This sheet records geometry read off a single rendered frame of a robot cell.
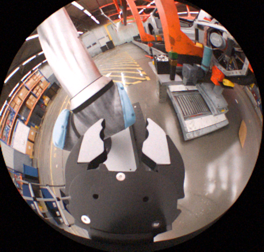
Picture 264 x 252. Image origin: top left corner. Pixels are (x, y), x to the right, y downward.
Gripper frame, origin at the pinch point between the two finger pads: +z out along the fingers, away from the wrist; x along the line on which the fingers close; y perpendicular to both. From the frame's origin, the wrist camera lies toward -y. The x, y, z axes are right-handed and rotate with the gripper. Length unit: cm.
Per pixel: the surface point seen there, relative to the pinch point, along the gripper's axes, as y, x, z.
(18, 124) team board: 39, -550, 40
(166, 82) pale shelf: -6.0, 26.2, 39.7
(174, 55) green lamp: -23.4, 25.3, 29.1
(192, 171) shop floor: 59, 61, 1
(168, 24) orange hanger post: -76, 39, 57
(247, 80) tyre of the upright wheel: -35, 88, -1
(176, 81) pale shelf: -8, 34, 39
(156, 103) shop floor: 23, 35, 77
